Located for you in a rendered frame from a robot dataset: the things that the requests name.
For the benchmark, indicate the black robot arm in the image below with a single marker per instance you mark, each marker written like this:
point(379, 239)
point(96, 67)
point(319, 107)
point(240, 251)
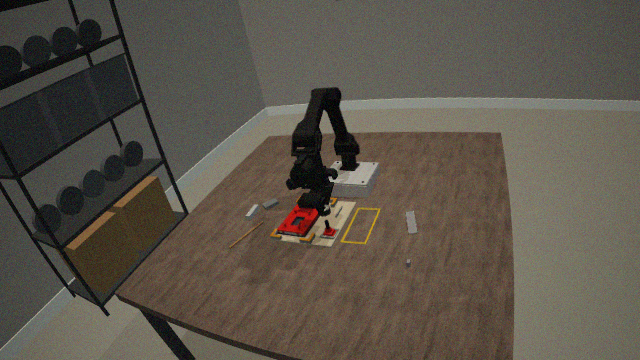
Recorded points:
point(307, 134)

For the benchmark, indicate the black wheel with grey hub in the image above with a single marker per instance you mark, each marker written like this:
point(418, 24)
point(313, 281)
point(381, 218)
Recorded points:
point(327, 211)

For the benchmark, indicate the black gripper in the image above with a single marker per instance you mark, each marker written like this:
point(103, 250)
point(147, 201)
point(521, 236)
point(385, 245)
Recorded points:
point(320, 190)

